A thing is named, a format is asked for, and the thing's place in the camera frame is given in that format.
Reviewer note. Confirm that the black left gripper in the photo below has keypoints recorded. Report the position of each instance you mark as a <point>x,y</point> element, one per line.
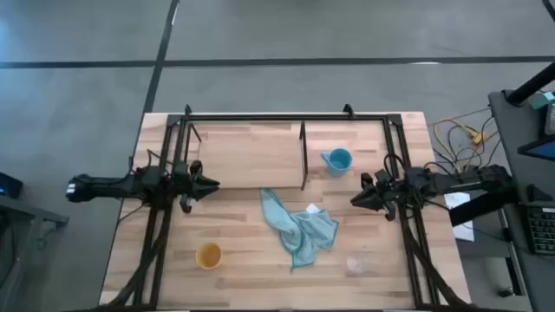
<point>186,186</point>

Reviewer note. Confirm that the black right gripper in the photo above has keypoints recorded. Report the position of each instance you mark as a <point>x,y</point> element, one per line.
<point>390,190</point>

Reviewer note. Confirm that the light blue ceramic mug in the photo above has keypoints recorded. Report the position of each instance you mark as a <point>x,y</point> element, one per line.
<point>339,161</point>

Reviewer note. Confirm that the clear glass mug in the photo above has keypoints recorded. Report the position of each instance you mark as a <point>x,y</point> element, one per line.
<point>357,264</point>

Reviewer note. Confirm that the yellow plastic cup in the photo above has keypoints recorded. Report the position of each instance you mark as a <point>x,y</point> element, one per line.
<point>208,256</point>

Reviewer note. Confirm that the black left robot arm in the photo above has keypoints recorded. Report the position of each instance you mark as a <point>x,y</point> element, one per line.
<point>104,187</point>

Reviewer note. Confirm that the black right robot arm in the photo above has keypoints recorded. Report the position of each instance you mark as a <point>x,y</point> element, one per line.
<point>477,177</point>

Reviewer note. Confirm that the small white cloth tag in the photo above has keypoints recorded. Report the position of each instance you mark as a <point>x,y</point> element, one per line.
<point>312,208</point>

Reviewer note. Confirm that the teal microfibre cloth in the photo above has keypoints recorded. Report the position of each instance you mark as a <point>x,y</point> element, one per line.
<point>303,234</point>

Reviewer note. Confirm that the white paper sheet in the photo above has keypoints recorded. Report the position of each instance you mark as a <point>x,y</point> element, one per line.
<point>457,201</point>

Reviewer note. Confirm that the grey desk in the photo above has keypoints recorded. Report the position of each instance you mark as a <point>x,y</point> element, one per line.
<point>511,130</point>

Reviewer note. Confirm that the black keyboard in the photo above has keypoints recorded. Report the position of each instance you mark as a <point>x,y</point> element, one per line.
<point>542,229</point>

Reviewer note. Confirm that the black tablet screen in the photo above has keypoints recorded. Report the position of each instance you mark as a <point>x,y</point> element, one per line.
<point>542,151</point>

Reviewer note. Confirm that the grey metal cart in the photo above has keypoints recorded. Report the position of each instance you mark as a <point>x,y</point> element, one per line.
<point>26,208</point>

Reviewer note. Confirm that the small teal box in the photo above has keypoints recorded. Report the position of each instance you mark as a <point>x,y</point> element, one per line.
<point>539,100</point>

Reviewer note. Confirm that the black box device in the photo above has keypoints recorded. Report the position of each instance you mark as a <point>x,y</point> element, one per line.
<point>9,185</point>

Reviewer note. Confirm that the black pole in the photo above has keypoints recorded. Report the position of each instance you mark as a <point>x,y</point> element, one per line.
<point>531,84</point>

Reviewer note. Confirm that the black metal rig frame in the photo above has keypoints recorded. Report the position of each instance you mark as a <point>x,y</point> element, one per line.
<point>260,117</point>

